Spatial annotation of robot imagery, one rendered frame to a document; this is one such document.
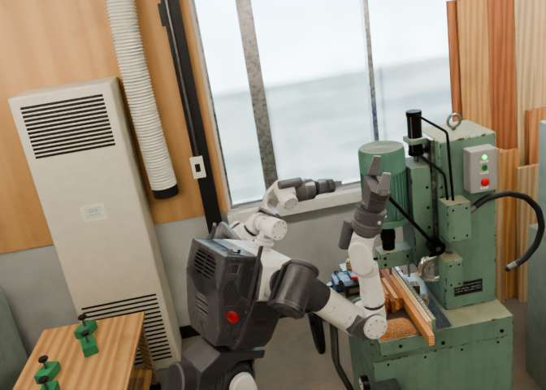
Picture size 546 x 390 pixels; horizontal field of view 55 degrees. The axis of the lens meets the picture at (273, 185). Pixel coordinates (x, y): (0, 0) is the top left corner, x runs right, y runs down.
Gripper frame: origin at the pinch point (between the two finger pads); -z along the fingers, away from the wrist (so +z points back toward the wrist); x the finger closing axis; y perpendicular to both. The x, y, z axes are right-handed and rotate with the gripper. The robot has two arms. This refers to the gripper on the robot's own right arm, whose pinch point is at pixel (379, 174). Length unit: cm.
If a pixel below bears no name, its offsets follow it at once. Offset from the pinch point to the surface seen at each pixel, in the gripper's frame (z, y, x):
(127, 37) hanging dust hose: 9, -96, 157
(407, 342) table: 69, 28, 8
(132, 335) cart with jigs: 147, -81, 85
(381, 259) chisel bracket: 58, 24, 41
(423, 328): 61, 32, 7
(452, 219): 30, 42, 31
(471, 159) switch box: 9, 45, 37
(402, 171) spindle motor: 19, 24, 44
